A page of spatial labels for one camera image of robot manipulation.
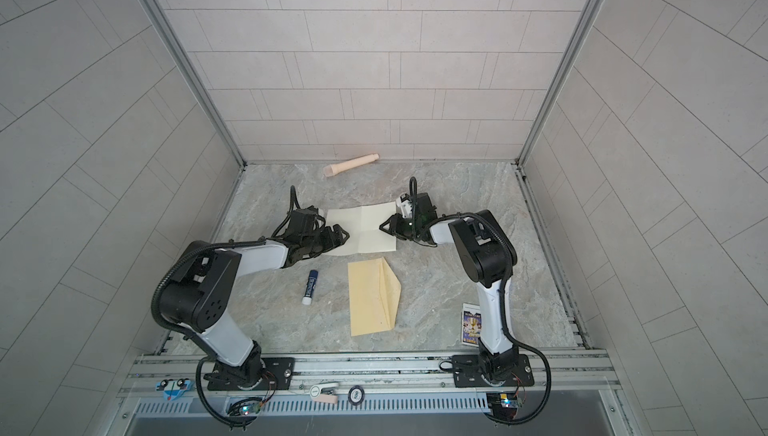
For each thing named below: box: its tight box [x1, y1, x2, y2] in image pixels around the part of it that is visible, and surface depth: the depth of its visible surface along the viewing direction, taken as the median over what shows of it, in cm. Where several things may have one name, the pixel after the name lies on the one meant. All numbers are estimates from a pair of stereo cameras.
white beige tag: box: [309, 383, 339, 404], surface depth 69 cm
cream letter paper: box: [324, 201, 397, 256], surface depth 98 cm
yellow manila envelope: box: [348, 257, 401, 337], surface depth 85 cm
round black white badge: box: [348, 385, 365, 405], surface depth 70 cm
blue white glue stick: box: [302, 269, 319, 305], surface depth 85 cm
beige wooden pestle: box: [323, 153, 380, 177], surface depth 115 cm
